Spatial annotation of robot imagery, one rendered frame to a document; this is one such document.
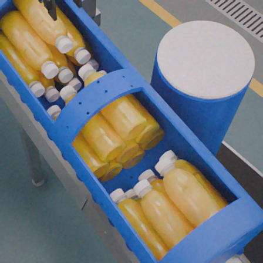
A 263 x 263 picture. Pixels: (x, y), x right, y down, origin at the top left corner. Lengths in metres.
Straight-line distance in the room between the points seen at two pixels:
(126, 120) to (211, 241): 0.33
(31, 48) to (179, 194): 0.55
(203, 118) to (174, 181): 0.44
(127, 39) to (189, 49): 1.36
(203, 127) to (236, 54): 0.24
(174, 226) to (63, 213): 1.28
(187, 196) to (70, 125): 0.31
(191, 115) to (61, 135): 0.46
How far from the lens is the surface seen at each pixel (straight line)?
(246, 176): 2.36
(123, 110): 1.19
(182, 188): 1.12
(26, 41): 1.38
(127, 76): 1.23
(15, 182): 2.44
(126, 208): 1.20
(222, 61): 1.52
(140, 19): 2.96
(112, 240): 1.40
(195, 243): 1.07
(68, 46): 1.34
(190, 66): 1.49
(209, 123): 1.57
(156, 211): 1.14
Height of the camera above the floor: 2.22
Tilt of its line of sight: 60 degrees down
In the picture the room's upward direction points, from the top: 1 degrees clockwise
